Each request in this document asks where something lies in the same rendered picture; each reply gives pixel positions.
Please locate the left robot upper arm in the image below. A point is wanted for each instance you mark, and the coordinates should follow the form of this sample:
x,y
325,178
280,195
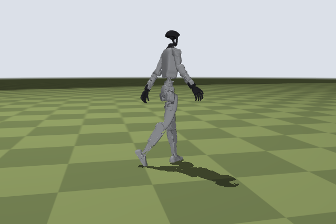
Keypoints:
x,y
158,71

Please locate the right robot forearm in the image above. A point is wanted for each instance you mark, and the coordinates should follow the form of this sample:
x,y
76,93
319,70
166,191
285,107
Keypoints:
x,y
184,74

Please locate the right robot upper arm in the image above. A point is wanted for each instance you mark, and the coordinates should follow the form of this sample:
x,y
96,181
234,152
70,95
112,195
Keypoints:
x,y
177,57

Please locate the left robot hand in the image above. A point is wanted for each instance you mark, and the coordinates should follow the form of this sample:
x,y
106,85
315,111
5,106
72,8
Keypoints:
x,y
145,94

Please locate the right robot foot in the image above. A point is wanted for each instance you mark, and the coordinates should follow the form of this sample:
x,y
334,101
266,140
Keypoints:
x,y
141,157

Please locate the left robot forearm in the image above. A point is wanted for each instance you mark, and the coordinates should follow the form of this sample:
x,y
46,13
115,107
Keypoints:
x,y
151,81

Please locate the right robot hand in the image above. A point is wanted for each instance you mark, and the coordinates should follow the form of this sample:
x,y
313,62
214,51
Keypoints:
x,y
197,91

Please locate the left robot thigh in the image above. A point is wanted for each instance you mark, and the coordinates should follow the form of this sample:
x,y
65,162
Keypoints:
x,y
172,126

